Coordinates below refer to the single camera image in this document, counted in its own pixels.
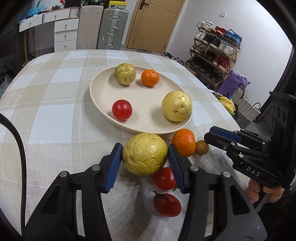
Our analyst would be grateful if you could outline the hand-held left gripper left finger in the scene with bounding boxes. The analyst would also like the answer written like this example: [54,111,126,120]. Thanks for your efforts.
[22,142,123,241]

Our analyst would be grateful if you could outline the purple bag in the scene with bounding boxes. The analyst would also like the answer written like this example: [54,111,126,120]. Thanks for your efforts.
[218,70,250,98]

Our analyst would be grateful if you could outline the pale yellow guava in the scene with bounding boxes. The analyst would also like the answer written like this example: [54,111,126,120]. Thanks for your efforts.
[161,91,193,122]

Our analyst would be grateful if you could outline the yellow black shoe box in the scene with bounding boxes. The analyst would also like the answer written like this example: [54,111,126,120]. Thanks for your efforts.
[109,0,126,9]

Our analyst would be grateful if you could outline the large yellow guava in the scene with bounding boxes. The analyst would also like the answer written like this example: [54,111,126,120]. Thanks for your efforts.
[122,133,168,176]

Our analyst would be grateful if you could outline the grey woven basket bag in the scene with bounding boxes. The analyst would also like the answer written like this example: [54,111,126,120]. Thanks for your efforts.
[231,85,262,129]

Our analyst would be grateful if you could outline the small brown fruit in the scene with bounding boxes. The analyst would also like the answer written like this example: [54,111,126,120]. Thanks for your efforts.
[196,140,209,155]

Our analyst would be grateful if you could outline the wooden shoe rack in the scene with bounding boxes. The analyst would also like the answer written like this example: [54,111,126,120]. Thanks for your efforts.
[186,22,241,92]

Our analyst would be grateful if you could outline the black cable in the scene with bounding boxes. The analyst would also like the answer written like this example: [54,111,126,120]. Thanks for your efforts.
[0,113,26,232]

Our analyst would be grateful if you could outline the wooden door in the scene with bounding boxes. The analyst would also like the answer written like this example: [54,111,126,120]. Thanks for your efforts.
[125,0,185,52]

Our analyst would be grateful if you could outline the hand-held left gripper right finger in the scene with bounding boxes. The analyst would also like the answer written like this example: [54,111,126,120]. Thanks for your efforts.
[168,144,266,241]

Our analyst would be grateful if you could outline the beige suitcase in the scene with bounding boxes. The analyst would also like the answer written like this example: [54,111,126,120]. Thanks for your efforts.
[76,5,104,49]

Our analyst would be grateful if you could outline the white drawer desk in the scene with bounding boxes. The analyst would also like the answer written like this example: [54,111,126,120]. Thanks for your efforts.
[18,7,81,54]

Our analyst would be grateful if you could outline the wide black box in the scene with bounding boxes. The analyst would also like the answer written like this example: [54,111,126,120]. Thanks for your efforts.
[64,0,82,8]

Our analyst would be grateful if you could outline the blue plastic bag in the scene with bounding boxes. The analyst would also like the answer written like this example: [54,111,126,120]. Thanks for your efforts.
[24,3,41,19]

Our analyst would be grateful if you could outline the mottled green guava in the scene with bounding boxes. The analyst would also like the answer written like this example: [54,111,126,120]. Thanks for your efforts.
[114,63,137,86]

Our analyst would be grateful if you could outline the cream round plate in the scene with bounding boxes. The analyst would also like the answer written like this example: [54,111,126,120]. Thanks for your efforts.
[90,65,193,135]

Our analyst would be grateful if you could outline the silver suitcase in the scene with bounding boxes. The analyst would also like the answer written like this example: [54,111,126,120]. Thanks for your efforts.
[97,8,129,50]

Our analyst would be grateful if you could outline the orange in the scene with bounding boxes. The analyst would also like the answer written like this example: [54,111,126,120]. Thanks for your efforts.
[172,128,196,157]
[141,69,160,87]

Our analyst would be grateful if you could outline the pile of loose sneakers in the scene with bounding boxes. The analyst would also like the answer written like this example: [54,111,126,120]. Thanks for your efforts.
[161,51,185,66]

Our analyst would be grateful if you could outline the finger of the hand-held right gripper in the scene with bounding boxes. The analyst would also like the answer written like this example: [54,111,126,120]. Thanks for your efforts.
[203,132,237,151]
[209,126,242,143]

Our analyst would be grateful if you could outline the rows of racked shoes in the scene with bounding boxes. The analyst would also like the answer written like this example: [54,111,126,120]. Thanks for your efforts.
[188,20,242,84]

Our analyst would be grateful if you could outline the banana bunch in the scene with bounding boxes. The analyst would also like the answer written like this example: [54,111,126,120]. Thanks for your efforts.
[217,95,236,114]

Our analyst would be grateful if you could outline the person's right hand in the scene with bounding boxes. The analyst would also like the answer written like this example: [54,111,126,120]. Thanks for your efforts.
[245,179,285,204]

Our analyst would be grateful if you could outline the plaid beige tablecloth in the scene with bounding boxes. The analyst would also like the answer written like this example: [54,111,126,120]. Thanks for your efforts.
[0,49,242,241]

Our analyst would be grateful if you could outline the red tomato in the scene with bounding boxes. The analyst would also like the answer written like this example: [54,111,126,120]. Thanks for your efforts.
[153,191,182,217]
[152,167,177,191]
[112,99,133,121]

